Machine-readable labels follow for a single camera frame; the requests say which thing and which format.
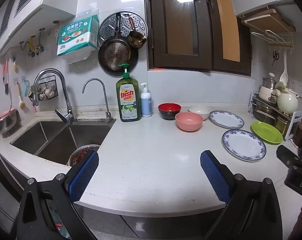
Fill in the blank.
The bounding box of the yellow dish brush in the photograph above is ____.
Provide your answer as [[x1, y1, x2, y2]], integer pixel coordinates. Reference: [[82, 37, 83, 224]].
[[15, 81, 26, 109]]

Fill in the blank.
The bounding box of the dark lower cabinet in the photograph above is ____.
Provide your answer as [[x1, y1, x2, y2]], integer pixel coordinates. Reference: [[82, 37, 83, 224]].
[[0, 142, 24, 240]]

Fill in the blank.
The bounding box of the pink handled black brush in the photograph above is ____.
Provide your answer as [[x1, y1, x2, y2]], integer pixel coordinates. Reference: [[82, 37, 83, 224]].
[[1, 60, 11, 95]]

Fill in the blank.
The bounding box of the bowl in sink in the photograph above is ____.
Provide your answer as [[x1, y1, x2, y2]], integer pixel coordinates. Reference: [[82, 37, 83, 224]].
[[68, 144, 101, 167]]

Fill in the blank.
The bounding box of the stainless steel sink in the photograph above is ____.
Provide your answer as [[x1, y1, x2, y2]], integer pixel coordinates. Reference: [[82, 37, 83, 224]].
[[10, 119, 116, 167]]

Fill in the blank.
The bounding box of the black perforated pan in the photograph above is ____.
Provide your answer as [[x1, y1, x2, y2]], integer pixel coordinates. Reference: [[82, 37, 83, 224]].
[[98, 14, 139, 77]]

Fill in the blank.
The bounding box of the pink bowl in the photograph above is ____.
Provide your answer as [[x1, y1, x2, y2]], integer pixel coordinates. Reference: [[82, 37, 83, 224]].
[[175, 112, 203, 132]]

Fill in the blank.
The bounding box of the green plate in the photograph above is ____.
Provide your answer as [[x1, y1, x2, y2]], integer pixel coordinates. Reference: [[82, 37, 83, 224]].
[[250, 121, 283, 145]]

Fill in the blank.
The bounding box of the tall chrome faucet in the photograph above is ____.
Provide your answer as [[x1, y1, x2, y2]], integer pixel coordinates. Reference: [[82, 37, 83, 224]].
[[32, 68, 77, 124]]

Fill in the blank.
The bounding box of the white spoon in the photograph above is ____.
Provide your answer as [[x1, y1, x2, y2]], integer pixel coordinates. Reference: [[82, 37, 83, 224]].
[[279, 51, 289, 84]]

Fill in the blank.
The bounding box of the plate with sparse blue flowers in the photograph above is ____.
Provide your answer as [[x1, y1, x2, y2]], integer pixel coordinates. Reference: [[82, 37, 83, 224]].
[[209, 111, 245, 129]]

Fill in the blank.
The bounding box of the round metal steamer plate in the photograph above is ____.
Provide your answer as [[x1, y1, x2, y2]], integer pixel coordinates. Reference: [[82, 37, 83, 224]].
[[98, 10, 149, 48]]

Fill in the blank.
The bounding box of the black wire basket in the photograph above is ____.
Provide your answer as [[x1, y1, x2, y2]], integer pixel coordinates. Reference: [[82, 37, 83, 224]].
[[28, 75, 59, 101]]

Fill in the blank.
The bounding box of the dark wooden window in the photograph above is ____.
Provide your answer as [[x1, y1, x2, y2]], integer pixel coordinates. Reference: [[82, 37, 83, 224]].
[[143, 0, 252, 77]]

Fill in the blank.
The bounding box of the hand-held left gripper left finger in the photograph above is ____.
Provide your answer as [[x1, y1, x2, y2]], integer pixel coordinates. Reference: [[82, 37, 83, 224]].
[[16, 150, 99, 240]]

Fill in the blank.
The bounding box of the wooden cutting board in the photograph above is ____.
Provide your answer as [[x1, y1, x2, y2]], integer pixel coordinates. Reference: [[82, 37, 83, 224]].
[[241, 8, 297, 33]]

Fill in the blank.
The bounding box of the plate with dense blue rim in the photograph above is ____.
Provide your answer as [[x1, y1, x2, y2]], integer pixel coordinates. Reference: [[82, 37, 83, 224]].
[[221, 129, 267, 162]]

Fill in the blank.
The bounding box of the white pot rack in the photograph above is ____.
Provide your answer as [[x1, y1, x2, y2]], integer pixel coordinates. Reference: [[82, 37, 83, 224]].
[[248, 90, 302, 140]]

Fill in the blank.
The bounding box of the white bowl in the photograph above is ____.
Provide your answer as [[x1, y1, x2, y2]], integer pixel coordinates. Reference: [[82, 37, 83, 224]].
[[187, 105, 211, 120]]

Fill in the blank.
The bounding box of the green paper towel pack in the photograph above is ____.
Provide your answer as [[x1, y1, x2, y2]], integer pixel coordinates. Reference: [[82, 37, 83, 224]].
[[56, 14, 100, 64]]

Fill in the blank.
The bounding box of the small steel pot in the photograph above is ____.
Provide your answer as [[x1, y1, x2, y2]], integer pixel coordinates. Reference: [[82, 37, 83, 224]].
[[274, 116, 291, 135]]

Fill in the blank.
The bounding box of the white pump bottle blue label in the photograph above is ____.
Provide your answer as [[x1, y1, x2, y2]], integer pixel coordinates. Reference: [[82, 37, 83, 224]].
[[140, 83, 152, 118]]

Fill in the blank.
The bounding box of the small brass pot wooden handle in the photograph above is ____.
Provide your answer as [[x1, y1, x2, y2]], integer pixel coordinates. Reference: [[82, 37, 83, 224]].
[[127, 14, 147, 48]]

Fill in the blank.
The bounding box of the wooden cutting board shelf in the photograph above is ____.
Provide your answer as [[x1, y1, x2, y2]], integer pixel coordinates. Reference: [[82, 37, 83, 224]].
[[237, 5, 295, 49]]

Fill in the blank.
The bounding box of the red bowl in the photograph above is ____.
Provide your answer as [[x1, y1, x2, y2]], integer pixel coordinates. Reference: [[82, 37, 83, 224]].
[[158, 103, 182, 120]]

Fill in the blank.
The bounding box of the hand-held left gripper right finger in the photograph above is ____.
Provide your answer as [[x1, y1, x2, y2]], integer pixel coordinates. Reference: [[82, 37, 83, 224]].
[[200, 150, 283, 240]]

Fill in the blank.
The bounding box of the large steel pot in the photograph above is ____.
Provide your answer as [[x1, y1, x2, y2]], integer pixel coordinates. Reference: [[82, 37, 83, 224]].
[[252, 100, 279, 125]]

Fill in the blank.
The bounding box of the green dish soap bottle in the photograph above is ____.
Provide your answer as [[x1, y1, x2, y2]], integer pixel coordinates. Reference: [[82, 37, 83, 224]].
[[116, 64, 142, 123]]

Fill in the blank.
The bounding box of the cream teapot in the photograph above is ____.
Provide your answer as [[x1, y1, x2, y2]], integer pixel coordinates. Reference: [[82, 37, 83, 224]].
[[274, 81, 300, 115]]

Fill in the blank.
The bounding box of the white pot with glass lid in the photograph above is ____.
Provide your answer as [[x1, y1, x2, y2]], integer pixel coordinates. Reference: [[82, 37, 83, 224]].
[[259, 72, 279, 103]]

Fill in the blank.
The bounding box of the white wall socket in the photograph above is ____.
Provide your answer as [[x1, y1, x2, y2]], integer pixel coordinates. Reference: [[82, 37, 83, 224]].
[[289, 79, 302, 98]]

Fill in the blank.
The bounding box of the pink and steel colander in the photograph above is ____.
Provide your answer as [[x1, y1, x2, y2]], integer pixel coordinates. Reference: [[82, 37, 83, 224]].
[[0, 109, 20, 134]]

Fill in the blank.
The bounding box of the thin chrome faucet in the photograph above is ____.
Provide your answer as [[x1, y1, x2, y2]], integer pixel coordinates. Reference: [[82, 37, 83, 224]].
[[82, 78, 113, 124]]

